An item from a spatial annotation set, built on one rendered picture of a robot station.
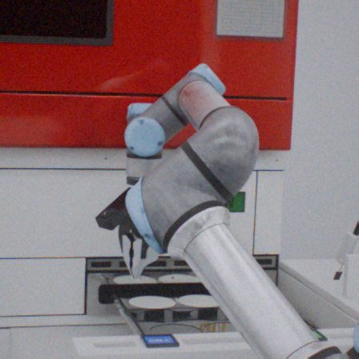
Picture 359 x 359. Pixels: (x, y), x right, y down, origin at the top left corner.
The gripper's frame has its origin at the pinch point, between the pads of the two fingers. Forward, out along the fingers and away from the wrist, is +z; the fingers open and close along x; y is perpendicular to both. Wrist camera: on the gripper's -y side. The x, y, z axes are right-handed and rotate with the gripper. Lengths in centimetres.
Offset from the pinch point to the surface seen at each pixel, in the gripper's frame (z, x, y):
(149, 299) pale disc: 7.2, 2.2, 6.9
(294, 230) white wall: 23, 94, 164
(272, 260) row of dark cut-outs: 0.8, -5.5, 37.8
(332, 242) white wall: 28, 86, 179
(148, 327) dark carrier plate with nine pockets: 7.2, -13.7, -7.2
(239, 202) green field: -12.8, -1.5, 30.0
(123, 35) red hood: -49.2, 8.5, 2.4
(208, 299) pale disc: 7.2, -5.3, 17.7
